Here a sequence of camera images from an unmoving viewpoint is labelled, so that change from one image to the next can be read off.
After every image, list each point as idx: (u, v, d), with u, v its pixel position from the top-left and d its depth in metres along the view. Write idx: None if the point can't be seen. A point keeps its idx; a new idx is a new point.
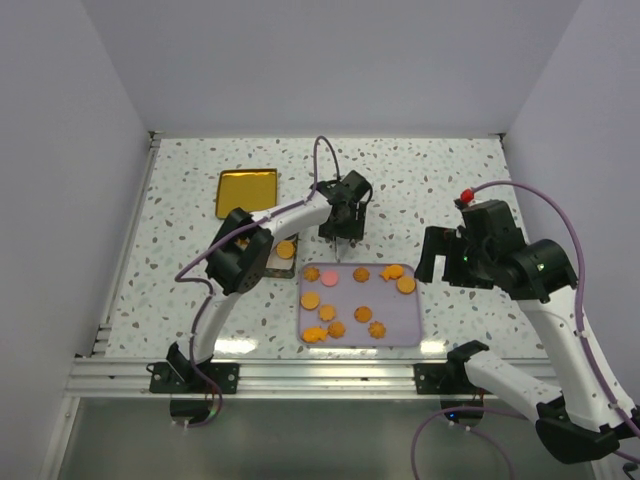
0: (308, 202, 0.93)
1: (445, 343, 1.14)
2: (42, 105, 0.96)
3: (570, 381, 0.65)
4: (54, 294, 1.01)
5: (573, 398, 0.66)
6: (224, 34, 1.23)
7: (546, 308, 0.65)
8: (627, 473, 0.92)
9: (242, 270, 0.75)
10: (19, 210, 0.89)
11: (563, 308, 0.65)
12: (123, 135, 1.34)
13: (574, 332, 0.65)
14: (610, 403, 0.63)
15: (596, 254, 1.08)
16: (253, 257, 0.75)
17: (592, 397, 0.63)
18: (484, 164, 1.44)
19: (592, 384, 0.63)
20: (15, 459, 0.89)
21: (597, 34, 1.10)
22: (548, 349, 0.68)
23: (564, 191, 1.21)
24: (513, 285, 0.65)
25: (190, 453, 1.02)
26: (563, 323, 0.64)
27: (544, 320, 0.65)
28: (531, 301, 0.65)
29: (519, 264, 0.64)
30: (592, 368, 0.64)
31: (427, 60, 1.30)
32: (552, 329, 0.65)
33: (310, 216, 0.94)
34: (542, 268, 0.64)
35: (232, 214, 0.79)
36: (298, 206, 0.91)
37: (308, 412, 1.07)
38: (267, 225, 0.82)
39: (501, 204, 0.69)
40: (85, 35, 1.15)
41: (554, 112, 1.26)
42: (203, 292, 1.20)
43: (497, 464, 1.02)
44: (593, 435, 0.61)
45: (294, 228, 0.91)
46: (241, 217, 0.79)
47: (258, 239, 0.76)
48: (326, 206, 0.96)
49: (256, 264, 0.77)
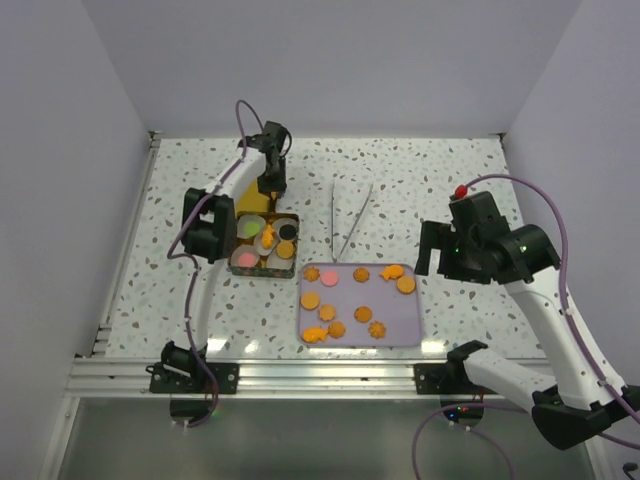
0: (245, 157, 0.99)
1: (445, 343, 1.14)
2: (41, 103, 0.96)
3: (558, 360, 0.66)
4: (55, 293, 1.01)
5: (564, 377, 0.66)
6: (222, 33, 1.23)
7: (531, 287, 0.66)
8: (627, 473, 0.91)
9: (221, 235, 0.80)
10: (19, 211, 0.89)
11: (548, 287, 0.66)
12: (123, 134, 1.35)
13: (560, 309, 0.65)
14: (600, 381, 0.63)
15: (596, 254, 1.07)
16: (227, 222, 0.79)
17: (581, 375, 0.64)
18: (483, 164, 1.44)
19: (581, 362, 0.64)
20: (16, 458, 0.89)
21: (597, 33, 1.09)
22: (536, 329, 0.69)
23: (563, 192, 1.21)
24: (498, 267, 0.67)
25: (190, 453, 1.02)
26: (548, 301, 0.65)
27: (530, 299, 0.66)
28: (517, 283, 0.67)
29: (504, 248, 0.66)
30: (580, 345, 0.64)
31: (426, 59, 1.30)
32: (537, 308, 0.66)
33: (253, 169, 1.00)
34: (524, 250, 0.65)
35: (187, 195, 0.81)
36: (238, 165, 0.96)
37: (308, 412, 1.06)
38: (221, 191, 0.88)
39: (485, 195, 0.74)
40: (85, 35, 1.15)
41: (554, 111, 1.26)
42: (182, 279, 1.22)
43: (497, 465, 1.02)
44: (585, 414, 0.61)
45: (244, 184, 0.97)
46: (198, 193, 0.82)
47: (223, 203, 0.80)
48: (261, 156, 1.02)
49: (229, 227, 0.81)
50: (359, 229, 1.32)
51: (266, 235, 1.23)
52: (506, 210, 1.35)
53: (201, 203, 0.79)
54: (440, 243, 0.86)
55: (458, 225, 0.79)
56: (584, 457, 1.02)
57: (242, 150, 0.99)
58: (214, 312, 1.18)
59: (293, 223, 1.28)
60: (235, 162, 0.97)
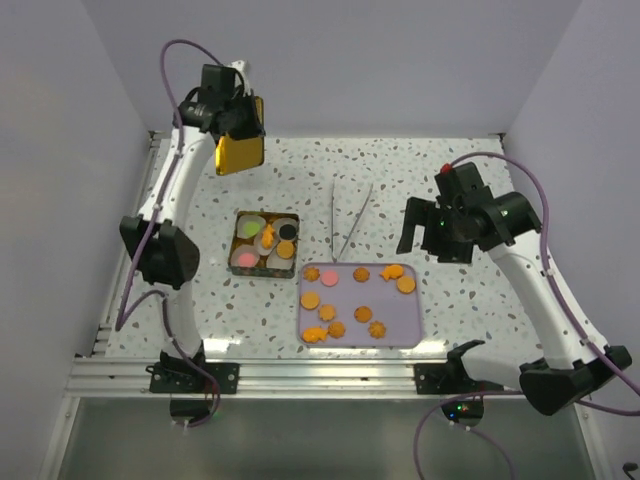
0: (182, 149, 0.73)
1: (445, 343, 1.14)
2: (41, 103, 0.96)
3: (541, 322, 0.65)
4: (54, 292, 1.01)
5: (547, 339, 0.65)
6: (221, 33, 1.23)
7: (512, 250, 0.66)
8: (627, 473, 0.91)
9: (176, 268, 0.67)
10: (19, 211, 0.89)
11: (530, 249, 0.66)
12: (123, 134, 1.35)
13: (542, 271, 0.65)
14: (582, 339, 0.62)
15: (594, 253, 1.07)
16: (177, 255, 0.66)
17: (563, 334, 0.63)
18: (484, 164, 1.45)
19: (563, 322, 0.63)
20: (16, 459, 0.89)
21: (595, 33, 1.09)
22: (522, 298, 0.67)
23: (561, 192, 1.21)
24: (479, 235, 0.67)
25: (190, 452, 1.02)
26: (530, 264, 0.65)
27: (511, 262, 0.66)
28: (499, 246, 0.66)
29: (486, 214, 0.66)
30: (562, 306, 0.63)
31: (426, 59, 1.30)
32: (519, 272, 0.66)
33: (199, 158, 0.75)
34: (505, 214, 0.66)
35: (122, 226, 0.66)
36: (175, 163, 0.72)
37: (308, 412, 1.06)
38: (163, 215, 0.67)
39: (469, 166, 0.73)
40: (84, 35, 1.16)
41: (553, 111, 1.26)
42: None
43: (497, 465, 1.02)
44: (571, 376, 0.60)
45: (194, 183, 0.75)
46: (135, 224, 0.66)
47: (167, 234, 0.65)
48: (205, 137, 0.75)
49: (183, 253, 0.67)
50: (359, 229, 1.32)
51: (266, 235, 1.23)
52: None
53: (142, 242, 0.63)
54: (425, 220, 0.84)
55: (443, 197, 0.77)
56: (584, 458, 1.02)
57: (177, 137, 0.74)
58: (214, 312, 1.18)
59: (294, 223, 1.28)
60: (172, 160, 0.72)
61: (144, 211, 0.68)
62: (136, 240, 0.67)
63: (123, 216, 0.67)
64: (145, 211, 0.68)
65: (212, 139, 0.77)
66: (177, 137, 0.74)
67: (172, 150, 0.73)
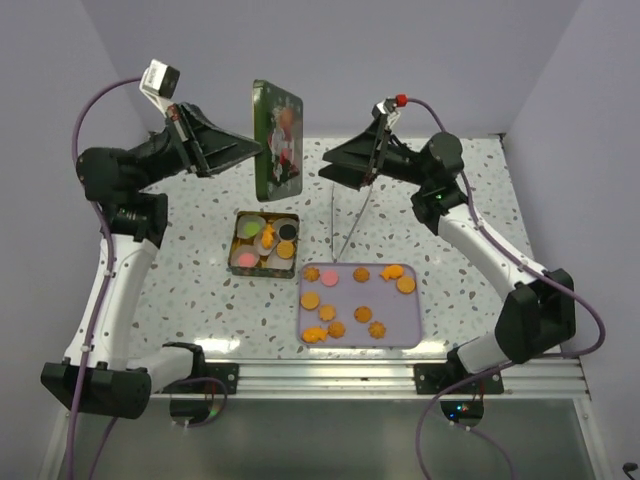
0: (114, 267, 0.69)
1: (445, 343, 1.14)
2: (38, 102, 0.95)
3: (487, 267, 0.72)
4: (52, 292, 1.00)
5: (497, 280, 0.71)
6: (218, 33, 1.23)
7: (449, 219, 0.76)
8: (627, 473, 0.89)
9: (120, 408, 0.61)
10: (16, 209, 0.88)
11: (463, 214, 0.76)
12: (123, 134, 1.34)
13: (475, 226, 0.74)
14: (519, 265, 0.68)
15: (593, 252, 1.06)
16: (118, 398, 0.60)
17: (502, 266, 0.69)
18: (483, 164, 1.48)
19: (499, 257, 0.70)
20: (14, 460, 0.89)
21: (593, 31, 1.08)
22: (474, 259, 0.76)
23: (561, 191, 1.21)
24: (425, 219, 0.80)
25: (190, 453, 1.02)
26: (464, 224, 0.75)
27: (450, 228, 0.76)
28: (441, 223, 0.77)
29: (429, 205, 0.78)
30: (497, 246, 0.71)
31: (424, 58, 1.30)
32: (458, 233, 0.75)
33: (136, 270, 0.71)
34: (439, 198, 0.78)
35: (45, 376, 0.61)
36: (107, 289, 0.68)
37: (308, 413, 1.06)
38: (95, 355, 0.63)
39: (459, 162, 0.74)
40: (83, 34, 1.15)
41: (552, 110, 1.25)
42: (182, 280, 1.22)
43: (498, 466, 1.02)
44: (513, 295, 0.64)
45: (132, 301, 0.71)
46: (62, 371, 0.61)
47: (102, 381, 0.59)
48: (138, 253, 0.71)
49: (123, 389, 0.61)
50: (359, 229, 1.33)
51: (266, 235, 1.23)
52: (506, 210, 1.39)
53: (76, 393, 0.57)
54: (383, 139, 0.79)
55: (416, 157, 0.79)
56: (584, 458, 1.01)
57: (107, 255, 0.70)
58: (214, 312, 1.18)
59: (294, 223, 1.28)
60: (102, 283, 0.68)
61: (72, 356, 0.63)
62: (66, 390, 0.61)
63: (48, 365, 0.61)
64: (72, 353, 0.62)
65: (152, 246, 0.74)
66: (106, 253, 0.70)
67: (102, 270, 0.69)
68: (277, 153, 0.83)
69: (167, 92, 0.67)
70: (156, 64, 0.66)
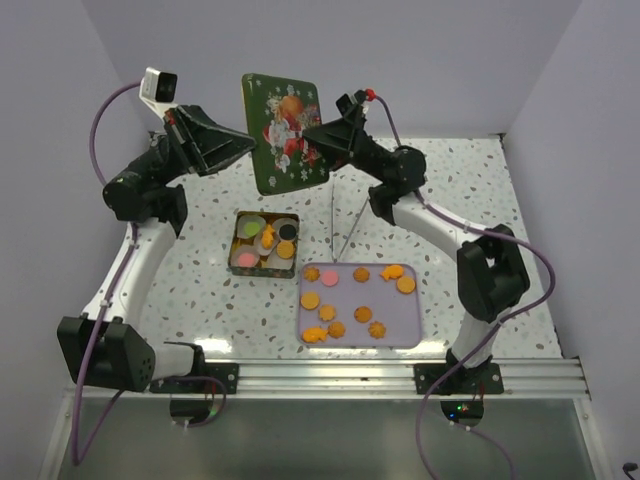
0: (138, 239, 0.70)
1: (445, 343, 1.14)
2: (38, 103, 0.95)
3: (441, 239, 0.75)
4: (52, 293, 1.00)
5: (451, 249, 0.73)
6: (218, 33, 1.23)
7: (399, 206, 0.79)
8: (627, 473, 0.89)
9: (126, 373, 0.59)
10: (17, 211, 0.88)
11: (408, 200, 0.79)
12: (122, 135, 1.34)
13: (422, 204, 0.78)
14: (463, 227, 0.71)
15: (594, 252, 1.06)
16: (126, 358, 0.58)
17: (450, 232, 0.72)
18: (484, 164, 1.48)
19: (447, 226, 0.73)
20: (14, 461, 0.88)
21: (593, 30, 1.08)
22: (427, 235, 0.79)
23: (562, 191, 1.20)
24: (379, 212, 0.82)
25: (190, 452, 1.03)
26: (414, 206, 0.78)
27: (403, 214, 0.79)
28: (397, 213, 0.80)
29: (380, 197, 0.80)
30: (443, 218, 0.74)
31: (425, 58, 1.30)
32: (410, 216, 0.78)
33: (158, 247, 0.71)
34: (392, 194, 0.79)
35: (61, 329, 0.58)
36: (128, 257, 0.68)
37: (309, 413, 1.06)
38: (110, 311, 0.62)
39: (417, 179, 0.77)
40: (83, 34, 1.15)
41: (553, 110, 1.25)
42: (182, 279, 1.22)
43: (497, 465, 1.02)
44: (463, 252, 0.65)
45: (150, 274, 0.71)
46: (78, 326, 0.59)
47: (115, 336, 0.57)
48: (162, 231, 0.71)
49: (133, 354, 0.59)
50: (359, 229, 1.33)
51: (266, 235, 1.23)
52: (506, 210, 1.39)
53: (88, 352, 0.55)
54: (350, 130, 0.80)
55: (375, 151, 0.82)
56: (583, 457, 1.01)
57: (131, 229, 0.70)
58: (214, 312, 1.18)
59: (294, 223, 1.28)
60: (126, 252, 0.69)
61: (90, 309, 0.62)
62: (78, 348, 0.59)
63: (65, 319, 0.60)
64: (90, 307, 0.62)
65: (173, 230, 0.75)
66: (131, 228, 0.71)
67: (126, 241, 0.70)
68: (279, 144, 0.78)
69: (169, 98, 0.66)
70: (151, 70, 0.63)
